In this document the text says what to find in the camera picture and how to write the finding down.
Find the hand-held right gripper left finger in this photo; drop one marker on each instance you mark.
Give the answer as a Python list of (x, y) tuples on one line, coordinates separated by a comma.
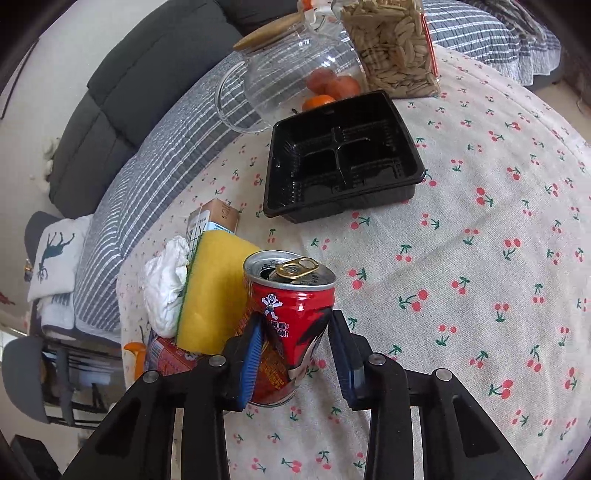
[(251, 357)]

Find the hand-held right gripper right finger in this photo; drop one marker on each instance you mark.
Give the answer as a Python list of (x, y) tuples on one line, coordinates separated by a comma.
[(344, 362)]

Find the red drink can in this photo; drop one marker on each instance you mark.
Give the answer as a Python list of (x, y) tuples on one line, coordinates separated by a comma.
[(295, 300)]

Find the yellow sponge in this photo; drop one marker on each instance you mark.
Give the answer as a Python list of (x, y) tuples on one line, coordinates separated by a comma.
[(217, 286)]

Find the red snack packet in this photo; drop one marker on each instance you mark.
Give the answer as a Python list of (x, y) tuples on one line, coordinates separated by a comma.
[(171, 357)]

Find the white tissue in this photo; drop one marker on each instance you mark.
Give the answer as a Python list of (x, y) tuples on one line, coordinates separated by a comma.
[(164, 286)]

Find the small drink carton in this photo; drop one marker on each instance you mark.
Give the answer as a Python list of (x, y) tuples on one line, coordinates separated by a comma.
[(217, 214)]

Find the black plastic tray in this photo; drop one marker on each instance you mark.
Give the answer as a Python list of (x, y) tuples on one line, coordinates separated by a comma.
[(323, 161)]

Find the small orange object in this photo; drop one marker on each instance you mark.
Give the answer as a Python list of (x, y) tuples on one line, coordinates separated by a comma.
[(134, 353)]

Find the cherry print tablecloth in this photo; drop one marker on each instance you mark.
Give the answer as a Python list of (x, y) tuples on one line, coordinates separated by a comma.
[(461, 277)]

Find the folded pale cloth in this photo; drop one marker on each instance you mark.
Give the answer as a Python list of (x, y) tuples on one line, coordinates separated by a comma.
[(57, 311)]

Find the white deer print pillow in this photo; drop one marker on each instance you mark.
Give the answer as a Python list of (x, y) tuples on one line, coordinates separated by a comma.
[(55, 258)]

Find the grey folding chair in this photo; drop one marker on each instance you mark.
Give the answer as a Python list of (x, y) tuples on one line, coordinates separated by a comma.
[(23, 378)]

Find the tangerine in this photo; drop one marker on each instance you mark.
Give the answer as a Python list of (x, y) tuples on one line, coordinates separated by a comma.
[(345, 87), (322, 79), (318, 102)]

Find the dark grey sofa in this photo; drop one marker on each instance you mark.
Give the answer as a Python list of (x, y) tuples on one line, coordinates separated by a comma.
[(152, 60)]

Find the clear bag of seeds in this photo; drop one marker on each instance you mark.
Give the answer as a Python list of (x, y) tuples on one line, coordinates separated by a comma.
[(392, 46)]

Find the orange white snack packet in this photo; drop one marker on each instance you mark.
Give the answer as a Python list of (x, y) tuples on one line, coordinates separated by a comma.
[(318, 11)]

